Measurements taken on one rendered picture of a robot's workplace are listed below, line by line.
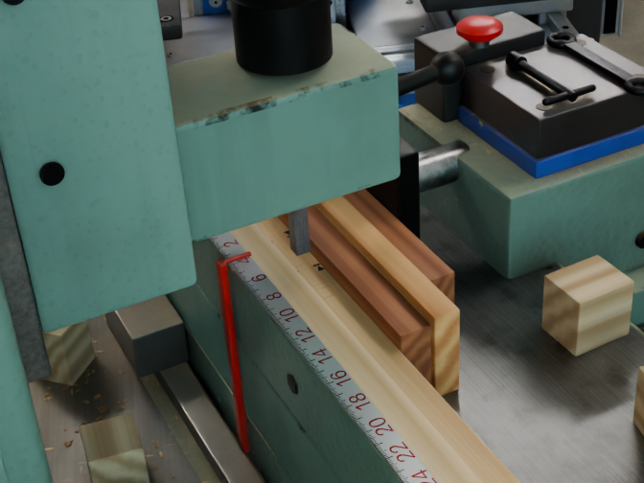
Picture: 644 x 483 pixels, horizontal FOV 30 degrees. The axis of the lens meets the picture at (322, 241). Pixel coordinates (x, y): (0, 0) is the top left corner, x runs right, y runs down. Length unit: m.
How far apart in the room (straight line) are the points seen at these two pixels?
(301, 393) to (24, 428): 0.15
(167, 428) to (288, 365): 0.20
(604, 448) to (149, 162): 0.28
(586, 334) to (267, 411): 0.19
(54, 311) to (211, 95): 0.14
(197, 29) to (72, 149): 1.03
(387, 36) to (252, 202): 0.89
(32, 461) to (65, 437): 0.26
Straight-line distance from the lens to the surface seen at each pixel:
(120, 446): 0.76
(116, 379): 0.87
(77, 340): 0.86
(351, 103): 0.63
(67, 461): 0.81
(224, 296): 0.69
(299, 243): 0.69
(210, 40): 1.52
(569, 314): 0.69
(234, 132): 0.60
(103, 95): 0.53
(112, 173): 0.55
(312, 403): 0.62
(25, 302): 0.56
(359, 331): 0.65
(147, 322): 0.83
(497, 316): 0.73
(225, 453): 0.77
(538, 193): 0.74
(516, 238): 0.74
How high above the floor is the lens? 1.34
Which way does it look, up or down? 34 degrees down
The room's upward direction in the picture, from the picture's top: 4 degrees counter-clockwise
